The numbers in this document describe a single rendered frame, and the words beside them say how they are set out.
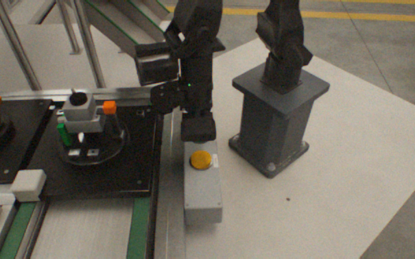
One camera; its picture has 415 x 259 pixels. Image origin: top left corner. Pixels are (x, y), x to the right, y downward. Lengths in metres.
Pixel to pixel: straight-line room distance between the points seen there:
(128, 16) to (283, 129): 0.52
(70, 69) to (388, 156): 0.97
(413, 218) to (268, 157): 1.33
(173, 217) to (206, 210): 0.06
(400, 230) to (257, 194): 1.26
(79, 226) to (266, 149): 0.40
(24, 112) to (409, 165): 0.91
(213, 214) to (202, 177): 0.07
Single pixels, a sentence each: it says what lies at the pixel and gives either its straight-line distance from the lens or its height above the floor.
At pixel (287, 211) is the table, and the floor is 0.86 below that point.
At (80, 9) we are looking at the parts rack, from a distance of 0.77.
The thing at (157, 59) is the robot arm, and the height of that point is 1.17.
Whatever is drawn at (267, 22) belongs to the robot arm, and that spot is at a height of 1.20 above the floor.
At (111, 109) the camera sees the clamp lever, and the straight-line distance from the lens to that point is 0.59.
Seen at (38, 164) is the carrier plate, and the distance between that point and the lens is 0.69.
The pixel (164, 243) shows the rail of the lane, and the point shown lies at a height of 0.96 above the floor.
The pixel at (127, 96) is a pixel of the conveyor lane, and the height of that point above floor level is 0.96.
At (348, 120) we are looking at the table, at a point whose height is 0.86.
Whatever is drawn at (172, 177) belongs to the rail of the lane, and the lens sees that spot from 0.61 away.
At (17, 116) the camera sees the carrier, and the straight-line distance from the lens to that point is 0.82.
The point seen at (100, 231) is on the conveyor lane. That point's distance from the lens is 0.62.
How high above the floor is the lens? 1.44
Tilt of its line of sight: 44 degrees down
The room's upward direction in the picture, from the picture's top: straight up
